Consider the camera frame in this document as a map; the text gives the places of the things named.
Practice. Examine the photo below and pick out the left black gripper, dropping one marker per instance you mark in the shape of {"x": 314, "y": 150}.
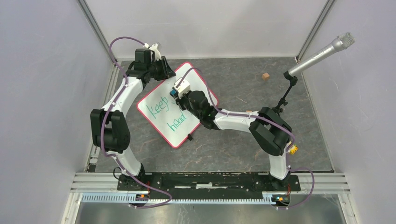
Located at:
{"x": 167, "y": 72}

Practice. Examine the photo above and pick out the aluminium cable duct rail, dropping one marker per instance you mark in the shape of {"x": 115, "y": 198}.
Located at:
{"x": 140, "y": 199}

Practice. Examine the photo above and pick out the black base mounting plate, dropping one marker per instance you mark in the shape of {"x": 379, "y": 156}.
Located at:
{"x": 214, "y": 186}

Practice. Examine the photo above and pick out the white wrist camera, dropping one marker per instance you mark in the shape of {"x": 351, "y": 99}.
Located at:
{"x": 181, "y": 87}
{"x": 155, "y": 48}

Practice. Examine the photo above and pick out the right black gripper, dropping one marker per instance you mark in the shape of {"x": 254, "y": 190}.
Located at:
{"x": 180, "y": 101}

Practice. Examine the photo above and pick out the silver microphone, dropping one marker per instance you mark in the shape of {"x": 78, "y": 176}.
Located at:
{"x": 340, "y": 43}

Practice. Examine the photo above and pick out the far wooden cube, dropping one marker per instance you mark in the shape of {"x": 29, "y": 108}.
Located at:
{"x": 265, "y": 76}

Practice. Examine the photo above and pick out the pink framed whiteboard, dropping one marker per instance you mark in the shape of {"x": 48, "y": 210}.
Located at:
{"x": 160, "y": 109}

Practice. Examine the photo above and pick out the black microphone tripod stand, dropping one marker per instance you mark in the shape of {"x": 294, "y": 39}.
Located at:
{"x": 293, "y": 81}

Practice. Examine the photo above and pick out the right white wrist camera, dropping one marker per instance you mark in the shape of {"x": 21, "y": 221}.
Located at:
{"x": 181, "y": 87}

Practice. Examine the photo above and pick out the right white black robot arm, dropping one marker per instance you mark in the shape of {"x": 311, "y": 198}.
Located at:
{"x": 270, "y": 131}

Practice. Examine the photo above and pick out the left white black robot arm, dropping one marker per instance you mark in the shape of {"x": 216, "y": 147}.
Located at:
{"x": 110, "y": 131}

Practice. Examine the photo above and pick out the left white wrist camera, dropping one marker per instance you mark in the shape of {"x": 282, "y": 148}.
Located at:
{"x": 155, "y": 48}

